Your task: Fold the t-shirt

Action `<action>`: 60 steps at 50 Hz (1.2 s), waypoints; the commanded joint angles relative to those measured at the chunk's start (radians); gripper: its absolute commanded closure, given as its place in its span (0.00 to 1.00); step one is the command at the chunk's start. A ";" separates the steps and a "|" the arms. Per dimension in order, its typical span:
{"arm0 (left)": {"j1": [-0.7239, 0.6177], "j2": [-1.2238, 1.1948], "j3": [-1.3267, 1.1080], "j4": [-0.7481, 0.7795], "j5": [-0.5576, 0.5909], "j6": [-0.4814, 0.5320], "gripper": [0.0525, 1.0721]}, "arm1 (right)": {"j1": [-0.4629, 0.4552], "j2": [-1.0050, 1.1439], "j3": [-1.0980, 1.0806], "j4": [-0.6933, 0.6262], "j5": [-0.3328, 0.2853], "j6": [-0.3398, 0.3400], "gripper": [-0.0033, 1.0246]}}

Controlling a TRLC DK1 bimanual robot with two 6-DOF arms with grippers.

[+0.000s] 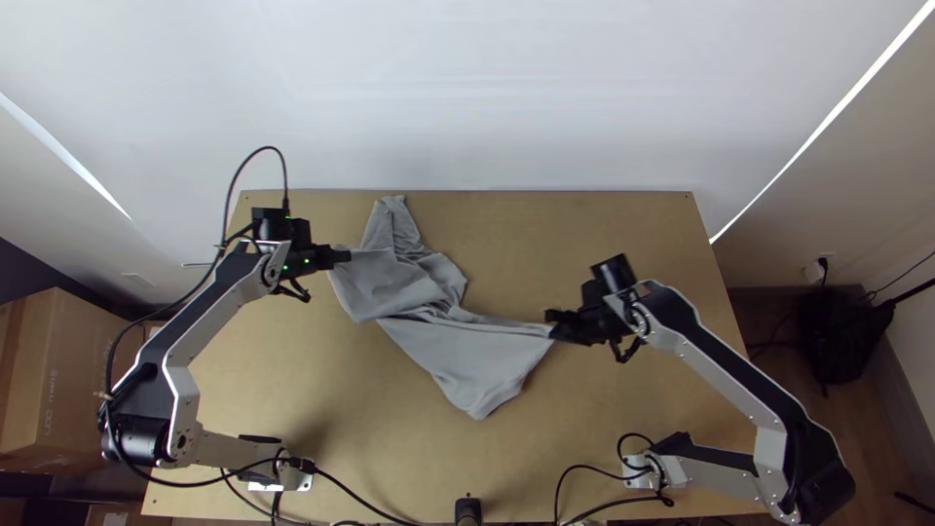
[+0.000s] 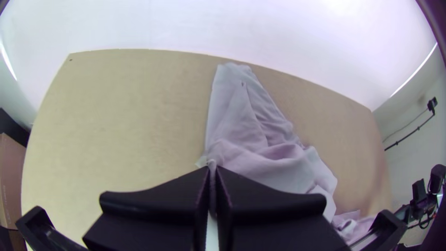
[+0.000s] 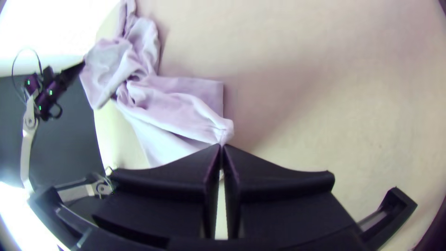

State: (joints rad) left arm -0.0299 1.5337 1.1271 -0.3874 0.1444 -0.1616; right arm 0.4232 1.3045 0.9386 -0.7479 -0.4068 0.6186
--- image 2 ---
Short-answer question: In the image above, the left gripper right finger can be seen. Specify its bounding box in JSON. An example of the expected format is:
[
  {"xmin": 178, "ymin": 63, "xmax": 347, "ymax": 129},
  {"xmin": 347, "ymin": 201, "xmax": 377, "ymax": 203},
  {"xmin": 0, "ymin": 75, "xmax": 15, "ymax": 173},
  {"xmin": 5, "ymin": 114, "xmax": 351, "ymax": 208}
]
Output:
[{"xmin": 215, "ymin": 165, "xmax": 350, "ymax": 251}]

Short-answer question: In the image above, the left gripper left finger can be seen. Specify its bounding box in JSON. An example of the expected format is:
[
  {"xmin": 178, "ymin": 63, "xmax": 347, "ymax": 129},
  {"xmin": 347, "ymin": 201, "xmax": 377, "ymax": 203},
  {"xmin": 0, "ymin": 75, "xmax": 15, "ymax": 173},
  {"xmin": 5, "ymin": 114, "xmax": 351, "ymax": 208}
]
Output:
[{"xmin": 82, "ymin": 166, "xmax": 211, "ymax": 251}]

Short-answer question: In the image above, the brown cardboard box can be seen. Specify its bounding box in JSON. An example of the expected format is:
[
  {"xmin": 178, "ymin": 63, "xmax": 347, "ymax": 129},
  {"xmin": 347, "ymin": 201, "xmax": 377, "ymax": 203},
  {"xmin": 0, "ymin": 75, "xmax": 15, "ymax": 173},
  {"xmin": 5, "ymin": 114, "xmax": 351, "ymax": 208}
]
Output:
[{"xmin": 0, "ymin": 132, "xmax": 28, "ymax": 251}]

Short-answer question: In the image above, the thin black wall cable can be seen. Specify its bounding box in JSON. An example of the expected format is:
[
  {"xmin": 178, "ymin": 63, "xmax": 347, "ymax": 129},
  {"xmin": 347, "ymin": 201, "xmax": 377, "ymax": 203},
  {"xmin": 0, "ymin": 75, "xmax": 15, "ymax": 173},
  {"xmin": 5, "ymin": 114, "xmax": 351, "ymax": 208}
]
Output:
[{"xmin": 382, "ymin": 107, "xmax": 432, "ymax": 143}]

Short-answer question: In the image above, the grey t-shirt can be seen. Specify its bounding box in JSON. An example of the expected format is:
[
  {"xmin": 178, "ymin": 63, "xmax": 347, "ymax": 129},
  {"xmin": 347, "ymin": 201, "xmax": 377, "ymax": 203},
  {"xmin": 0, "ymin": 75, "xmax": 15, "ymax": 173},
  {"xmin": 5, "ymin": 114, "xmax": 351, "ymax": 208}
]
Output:
[{"xmin": 195, "ymin": 62, "xmax": 379, "ymax": 244}]

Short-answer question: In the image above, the thick black wall cable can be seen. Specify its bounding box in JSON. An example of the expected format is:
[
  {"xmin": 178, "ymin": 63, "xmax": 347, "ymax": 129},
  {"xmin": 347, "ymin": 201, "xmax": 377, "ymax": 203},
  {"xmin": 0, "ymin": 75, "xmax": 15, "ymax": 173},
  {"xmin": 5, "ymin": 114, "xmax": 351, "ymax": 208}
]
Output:
[{"xmin": 384, "ymin": 97, "xmax": 439, "ymax": 152}]

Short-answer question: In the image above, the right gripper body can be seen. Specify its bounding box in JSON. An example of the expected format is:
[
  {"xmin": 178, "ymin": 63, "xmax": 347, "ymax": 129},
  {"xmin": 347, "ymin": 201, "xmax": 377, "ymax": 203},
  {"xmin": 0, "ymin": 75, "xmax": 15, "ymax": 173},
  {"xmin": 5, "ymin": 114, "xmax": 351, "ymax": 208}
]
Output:
[{"xmin": 412, "ymin": 164, "xmax": 446, "ymax": 214}]

